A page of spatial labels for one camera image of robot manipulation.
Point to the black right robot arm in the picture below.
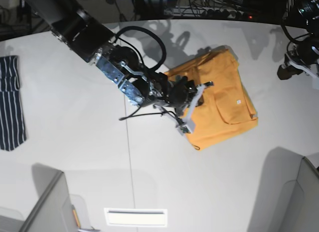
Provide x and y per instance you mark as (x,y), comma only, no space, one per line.
(123,65)

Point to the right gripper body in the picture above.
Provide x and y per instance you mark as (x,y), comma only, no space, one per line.
(180,94)

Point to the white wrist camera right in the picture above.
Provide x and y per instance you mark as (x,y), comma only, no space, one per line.
(187,125)

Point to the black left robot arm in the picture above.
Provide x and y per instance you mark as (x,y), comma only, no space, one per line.
(309,11)

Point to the yellow orange T-shirt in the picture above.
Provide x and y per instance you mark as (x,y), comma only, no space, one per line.
(227,110)

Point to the navy white striped garment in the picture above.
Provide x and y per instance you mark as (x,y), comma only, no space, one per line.
(12,125)

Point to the grey bin right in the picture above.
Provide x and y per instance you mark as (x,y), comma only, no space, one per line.
(287,201)

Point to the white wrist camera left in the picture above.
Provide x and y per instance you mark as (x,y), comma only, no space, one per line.
(310,70)

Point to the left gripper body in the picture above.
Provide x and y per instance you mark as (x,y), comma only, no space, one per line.
(306,53)

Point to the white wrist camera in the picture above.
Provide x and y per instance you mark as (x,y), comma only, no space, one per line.
(187,125)
(310,70)

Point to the white paper label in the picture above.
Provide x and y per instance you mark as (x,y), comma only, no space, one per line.
(136,217)

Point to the black power strip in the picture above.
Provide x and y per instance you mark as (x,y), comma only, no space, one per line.
(196,11)

